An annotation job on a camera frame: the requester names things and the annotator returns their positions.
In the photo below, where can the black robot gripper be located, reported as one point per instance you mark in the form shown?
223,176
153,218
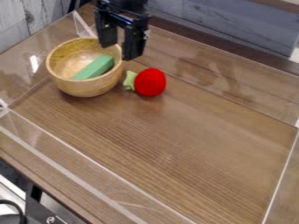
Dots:
128,15

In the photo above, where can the green rectangular block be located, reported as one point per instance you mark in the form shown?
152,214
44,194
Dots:
97,67

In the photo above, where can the light wooden bowl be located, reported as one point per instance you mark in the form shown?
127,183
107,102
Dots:
69,57

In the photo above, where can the red knitted strawberry toy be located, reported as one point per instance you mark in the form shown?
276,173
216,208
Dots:
148,83

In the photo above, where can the clear acrylic corner bracket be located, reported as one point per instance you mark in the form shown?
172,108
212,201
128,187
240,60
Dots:
84,30

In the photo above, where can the black table frame bracket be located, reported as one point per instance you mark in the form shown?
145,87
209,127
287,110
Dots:
44,210

